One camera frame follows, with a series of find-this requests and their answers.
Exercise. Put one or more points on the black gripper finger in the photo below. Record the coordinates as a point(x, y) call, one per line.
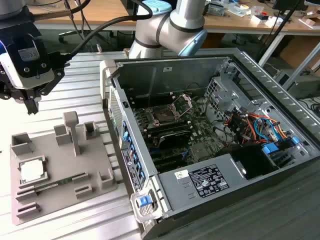
point(32, 105)
point(6, 87)

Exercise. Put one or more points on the silver CPU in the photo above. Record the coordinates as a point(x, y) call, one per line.
point(32, 171)

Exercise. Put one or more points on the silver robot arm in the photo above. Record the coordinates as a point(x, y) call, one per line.
point(172, 22)

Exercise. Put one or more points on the CPU socket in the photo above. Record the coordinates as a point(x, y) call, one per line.
point(163, 115)

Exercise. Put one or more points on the black RAM slot bank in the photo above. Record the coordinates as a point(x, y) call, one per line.
point(170, 126)

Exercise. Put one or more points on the black expansion slot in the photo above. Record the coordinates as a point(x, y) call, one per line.
point(167, 155)
point(172, 163)

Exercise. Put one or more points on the grey parts rack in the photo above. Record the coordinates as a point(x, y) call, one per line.
point(62, 162)

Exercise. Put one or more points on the green RAM stick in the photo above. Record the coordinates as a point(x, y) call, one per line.
point(55, 183)

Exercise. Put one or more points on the wooden desk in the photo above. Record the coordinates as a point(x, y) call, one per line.
point(105, 12)
point(237, 22)

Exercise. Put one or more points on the open grey PC case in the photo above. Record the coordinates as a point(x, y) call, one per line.
point(140, 75)

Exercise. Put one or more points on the thin locking lever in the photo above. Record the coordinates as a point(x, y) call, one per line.
point(149, 102)

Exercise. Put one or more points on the blue case latch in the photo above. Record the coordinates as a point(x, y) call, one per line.
point(143, 201)

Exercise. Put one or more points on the black cooler shroud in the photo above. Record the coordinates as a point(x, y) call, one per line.
point(175, 140)

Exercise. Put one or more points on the grey power supply unit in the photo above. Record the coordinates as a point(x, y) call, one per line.
point(175, 190)

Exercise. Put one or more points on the green motherboard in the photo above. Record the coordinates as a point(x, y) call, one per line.
point(205, 130)

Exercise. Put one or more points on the silver chipset heatsink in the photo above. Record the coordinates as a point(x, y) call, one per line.
point(202, 151)

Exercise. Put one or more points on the silver desk device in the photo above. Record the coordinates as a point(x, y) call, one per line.
point(215, 10)

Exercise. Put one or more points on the black drive cage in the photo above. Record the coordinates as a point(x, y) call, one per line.
point(250, 160)

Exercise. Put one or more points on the blue disk carrier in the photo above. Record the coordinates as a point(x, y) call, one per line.
point(270, 148)

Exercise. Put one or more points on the red and black small box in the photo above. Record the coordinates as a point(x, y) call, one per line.
point(262, 17)

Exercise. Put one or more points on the black slanted pole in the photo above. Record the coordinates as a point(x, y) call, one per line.
point(279, 30)

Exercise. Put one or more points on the brown cardboard box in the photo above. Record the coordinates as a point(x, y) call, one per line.
point(297, 47)

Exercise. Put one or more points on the grey computer box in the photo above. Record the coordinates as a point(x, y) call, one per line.
point(305, 85)

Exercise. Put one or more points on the small cardboard piece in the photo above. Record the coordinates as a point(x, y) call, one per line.
point(308, 22)

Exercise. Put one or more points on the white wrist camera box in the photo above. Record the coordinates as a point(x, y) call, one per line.
point(10, 75)

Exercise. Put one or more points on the perforated metal drive bracket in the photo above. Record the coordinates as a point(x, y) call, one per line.
point(220, 100)

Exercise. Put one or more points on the aluminium frame leg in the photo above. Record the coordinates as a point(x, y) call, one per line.
point(303, 65)

